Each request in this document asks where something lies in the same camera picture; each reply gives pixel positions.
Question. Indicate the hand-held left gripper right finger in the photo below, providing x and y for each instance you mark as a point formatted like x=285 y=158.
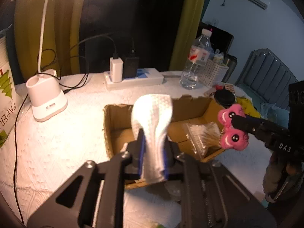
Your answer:
x=166 y=168

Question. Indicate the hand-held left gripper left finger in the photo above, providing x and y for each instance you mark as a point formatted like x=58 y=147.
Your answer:
x=141 y=155

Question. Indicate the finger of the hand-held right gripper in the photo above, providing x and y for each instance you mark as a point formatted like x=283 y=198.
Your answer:
x=249 y=125

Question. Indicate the pink plush toy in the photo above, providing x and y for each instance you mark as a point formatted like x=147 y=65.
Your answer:
x=234 y=139

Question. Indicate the white textured cloth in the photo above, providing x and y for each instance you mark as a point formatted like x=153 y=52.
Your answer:
x=152 y=125

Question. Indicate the cardboard box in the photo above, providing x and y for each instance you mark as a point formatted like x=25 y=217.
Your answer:
x=114 y=133

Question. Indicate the person's right hand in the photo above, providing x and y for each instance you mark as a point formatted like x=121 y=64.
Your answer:
x=275 y=180

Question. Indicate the yellow cloth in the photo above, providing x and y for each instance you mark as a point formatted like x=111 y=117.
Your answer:
x=248 y=106

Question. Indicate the black round lid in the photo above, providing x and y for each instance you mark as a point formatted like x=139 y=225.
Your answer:
x=224 y=97

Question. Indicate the clear bag of cotton swabs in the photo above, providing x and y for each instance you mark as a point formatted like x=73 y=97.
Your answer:
x=201 y=137

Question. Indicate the grey padded headboard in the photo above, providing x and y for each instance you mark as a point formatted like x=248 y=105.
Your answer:
x=266 y=76

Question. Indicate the black tumbler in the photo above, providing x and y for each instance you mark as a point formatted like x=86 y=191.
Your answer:
x=231 y=66

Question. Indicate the white woven basket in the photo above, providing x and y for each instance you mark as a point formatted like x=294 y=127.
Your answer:
x=213 y=74

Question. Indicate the white power strip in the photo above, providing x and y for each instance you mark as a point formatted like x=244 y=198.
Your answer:
x=142 y=78

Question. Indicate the white textured table cover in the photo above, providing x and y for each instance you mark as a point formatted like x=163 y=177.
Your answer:
x=59 y=147

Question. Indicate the clear plastic water bottle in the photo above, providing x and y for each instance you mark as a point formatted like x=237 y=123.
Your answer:
x=193 y=64

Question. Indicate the black charger plug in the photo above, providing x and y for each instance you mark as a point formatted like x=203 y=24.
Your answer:
x=130 y=67

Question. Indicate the black appliance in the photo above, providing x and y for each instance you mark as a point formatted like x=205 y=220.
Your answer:
x=220 y=40

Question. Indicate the white charger plug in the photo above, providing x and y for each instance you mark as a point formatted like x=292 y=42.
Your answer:
x=116 y=68

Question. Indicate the white desk lamp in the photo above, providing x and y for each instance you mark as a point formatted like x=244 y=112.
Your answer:
x=46 y=99

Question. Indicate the olive green curtain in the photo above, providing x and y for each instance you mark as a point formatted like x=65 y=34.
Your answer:
x=190 y=23

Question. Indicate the yellow curtain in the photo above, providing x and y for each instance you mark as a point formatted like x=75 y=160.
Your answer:
x=64 y=40

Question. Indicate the paper pack with green tree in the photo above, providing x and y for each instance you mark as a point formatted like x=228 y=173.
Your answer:
x=7 y=104

